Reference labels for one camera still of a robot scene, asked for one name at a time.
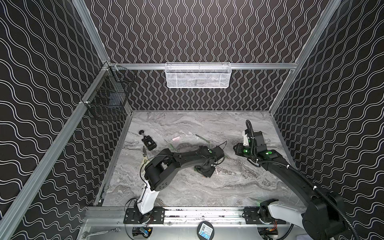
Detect metal wrench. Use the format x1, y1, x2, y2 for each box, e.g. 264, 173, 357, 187
82, 227, 121, 240

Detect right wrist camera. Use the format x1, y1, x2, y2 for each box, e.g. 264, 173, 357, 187
243, 120, 267, 153

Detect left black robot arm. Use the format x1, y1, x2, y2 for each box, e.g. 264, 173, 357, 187
137, 146, 225, 215

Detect dark green pen upper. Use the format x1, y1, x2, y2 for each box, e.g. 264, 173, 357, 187
195, 134, 211, 144

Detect small black clamp vise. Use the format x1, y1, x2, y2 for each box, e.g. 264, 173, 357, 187
139, 130, 157, 151

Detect black wire basket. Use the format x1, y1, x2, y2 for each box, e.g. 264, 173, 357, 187
85, 65, 137, 121

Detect white wire mesh basket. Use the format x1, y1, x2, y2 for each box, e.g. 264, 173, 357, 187
165, 62, 232, 89

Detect round black labelled disc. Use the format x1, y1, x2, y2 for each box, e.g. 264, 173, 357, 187
197, 221, 215, 240

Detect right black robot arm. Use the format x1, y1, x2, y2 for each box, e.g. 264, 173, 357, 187
233, 143, 360, 240

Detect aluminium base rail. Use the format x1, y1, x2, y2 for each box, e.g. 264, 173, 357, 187
83, 207, 291, 228

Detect yellow handled scissors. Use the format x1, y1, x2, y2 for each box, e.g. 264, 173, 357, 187
140, 146, 149, 173

